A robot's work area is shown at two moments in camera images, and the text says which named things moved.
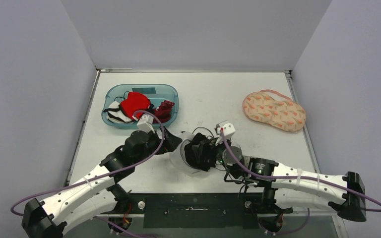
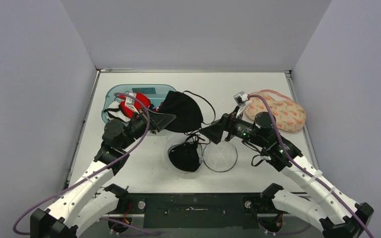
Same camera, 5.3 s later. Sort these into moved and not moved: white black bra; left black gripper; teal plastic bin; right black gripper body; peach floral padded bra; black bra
Moved: right black gripper body; black bra; left black gripper
Not moved: peach floral padded bra; teal plastic bin; white black bra
